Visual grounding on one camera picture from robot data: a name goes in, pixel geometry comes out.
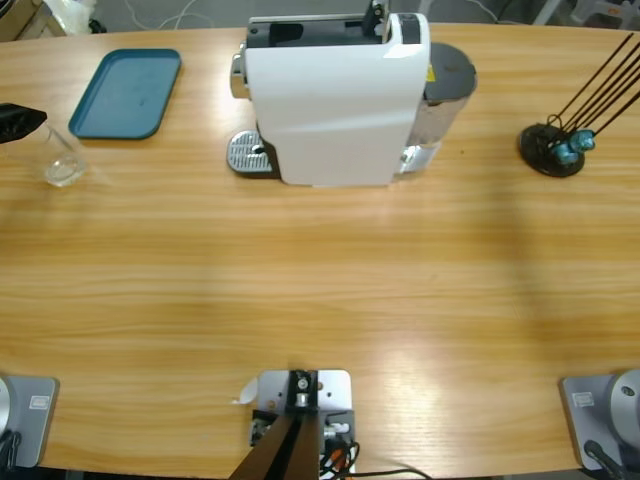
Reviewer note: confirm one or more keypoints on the metal drip tray grate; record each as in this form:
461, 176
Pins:
245, 150

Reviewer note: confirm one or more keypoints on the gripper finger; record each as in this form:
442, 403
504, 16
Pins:
17, 122

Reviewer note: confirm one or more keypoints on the black capsule holder with rods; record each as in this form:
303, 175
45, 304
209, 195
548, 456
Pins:
537, 150

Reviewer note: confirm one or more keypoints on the teal plastic tray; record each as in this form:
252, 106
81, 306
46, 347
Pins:
125, 95

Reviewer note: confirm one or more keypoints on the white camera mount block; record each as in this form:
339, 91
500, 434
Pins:
335, 390

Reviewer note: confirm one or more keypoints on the white tape tab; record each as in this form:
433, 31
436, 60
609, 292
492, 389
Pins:
247, 392

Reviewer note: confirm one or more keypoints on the grey coffee machine lever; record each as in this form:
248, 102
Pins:
375, 17

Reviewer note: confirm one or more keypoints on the white rack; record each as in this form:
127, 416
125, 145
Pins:
595, 15

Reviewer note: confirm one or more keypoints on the white capsule coffee machine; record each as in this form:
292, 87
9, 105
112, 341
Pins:
330, 110

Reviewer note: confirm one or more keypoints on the white plastic bag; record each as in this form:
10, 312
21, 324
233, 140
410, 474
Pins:
70, 12

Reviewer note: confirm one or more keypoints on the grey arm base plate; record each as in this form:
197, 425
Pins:
30, 410
600, 410

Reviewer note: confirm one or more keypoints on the blue coffee capsule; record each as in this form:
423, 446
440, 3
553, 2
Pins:
565, 155
582, 142

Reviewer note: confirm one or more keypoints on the dark camera post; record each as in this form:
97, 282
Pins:
287, 440

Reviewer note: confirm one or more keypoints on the clear drinking glass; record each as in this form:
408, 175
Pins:
64, 172

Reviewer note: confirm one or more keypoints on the water tank with dark lid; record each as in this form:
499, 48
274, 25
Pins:
450, 70

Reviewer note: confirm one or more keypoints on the cardboard box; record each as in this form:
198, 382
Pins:
20, 25

